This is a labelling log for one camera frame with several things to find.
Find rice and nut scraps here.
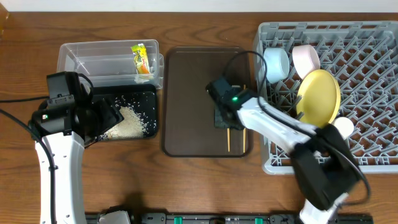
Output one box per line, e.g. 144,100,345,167
99,91,158,141

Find white tissue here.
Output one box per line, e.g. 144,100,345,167
134,75,153,85

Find green yellow snack wrapper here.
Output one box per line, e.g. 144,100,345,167
131,43,150,74

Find light blue bowl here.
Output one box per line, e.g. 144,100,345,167
263,47,290,84

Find yellow plate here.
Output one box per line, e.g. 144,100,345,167
296,69,341,128

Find pink bowl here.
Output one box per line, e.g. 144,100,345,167
292,45,320,80

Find white cup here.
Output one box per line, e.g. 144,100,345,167
331,117,354,139

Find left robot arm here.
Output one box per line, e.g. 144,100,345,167
28,72,124,223

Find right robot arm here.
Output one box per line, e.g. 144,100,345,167
206,77,364,223

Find grey dishwasher rack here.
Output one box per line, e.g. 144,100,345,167
253,21,397,174

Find dark brown serving tray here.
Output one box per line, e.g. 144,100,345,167
161,47,253,158

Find black rectangular tray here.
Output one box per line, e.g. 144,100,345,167
93,84,159,141

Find clear plastic bin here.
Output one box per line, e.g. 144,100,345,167
57,39,164,89

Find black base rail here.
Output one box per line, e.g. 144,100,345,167
85,212,374,224

